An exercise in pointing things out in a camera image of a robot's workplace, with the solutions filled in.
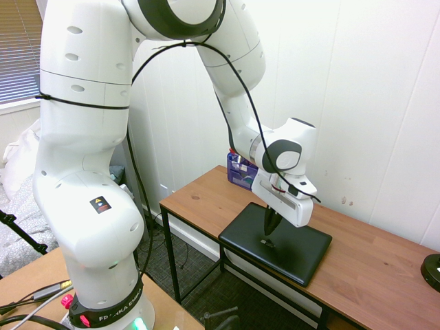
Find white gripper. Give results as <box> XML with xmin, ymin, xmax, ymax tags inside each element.
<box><xmin>252</xmin><ymin>170</ymin><xmax>315</xmax><ymax>237</ymax></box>

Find black netbook laptop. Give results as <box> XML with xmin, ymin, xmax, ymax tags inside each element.
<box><xmin>218</xmin><ymin>201</ymin><xmax>333</xmax><ymax>289</ymax></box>

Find purple desk organizer box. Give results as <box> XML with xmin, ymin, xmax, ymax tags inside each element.
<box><xmin>226</xmin><ymin>153</ymin><xmax>260</xmax><ymax>192</ymax></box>

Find black table clamp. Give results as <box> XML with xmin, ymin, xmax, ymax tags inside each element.
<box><xmin>200</xmin><ymin>305</ymin><xmax>240</xmax><ymax>330</ymax></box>

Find teal cushion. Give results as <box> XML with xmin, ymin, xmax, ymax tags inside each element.
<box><xmin>109</xmin><ymin>164</ymin><xmax>126</xmax><ymax>184</ymax></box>

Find grey panel board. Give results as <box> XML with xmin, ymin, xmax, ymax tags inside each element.
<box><xmin>109</xmin><ymin>130</ymin><xmax>150</xmax><ymax>241</ymax></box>

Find black round device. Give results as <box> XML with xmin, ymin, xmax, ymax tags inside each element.
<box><xmin>421</xmin><ymin>253</ymin><xmax>440</xmax><ymax>294</ymax></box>

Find patterned grey bed cover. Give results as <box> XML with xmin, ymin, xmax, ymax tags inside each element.
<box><xmin>0</xmin><ymin>175</ymin><xmax>60</xmax><ymax>280</ymax></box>

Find white pillow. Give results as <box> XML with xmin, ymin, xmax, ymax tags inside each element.
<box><xmin>2</xmin><ymin>118</ymin><xmax>43</xmax><ymax>201</ymax></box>

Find window blinds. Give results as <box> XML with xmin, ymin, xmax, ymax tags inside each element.
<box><xmin>0</xmin><ymin>0</ymin><xmax>46</xmax><ymax>106</ymax></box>

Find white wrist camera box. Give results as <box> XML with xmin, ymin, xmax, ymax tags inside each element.
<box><xmin>287</xmin><ymin>173</ymin><xmax>319</xmax><ymax>201</ymax></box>

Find wooden desk black metal frame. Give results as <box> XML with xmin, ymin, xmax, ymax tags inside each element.
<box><xmin>159</xmin><ymin>164</ymin><xmax>440</xmax><ymax>330</ymax></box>

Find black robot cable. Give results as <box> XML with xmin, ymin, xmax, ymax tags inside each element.
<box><xmin>35</xmin><ymin>40</ymin><xmax>322</xmax><ymax>310</ymax></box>

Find grey usb adapter cable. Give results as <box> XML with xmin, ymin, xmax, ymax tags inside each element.
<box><xmin>0</xmin><ymin>280</ymin><xmax>74</xmax><ymax>307</ymax></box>

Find light grey cable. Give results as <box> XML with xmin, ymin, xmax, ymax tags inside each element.
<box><xmin>19</xmin><ymin>294</ymin><xmax>74</xmax><ymax>327</ymax></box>

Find thick black cable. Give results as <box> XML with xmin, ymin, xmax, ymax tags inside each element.
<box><xmin>0</xmin><ymin>313</ymin><xmax>70</xmax><ymax>330</ymax></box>

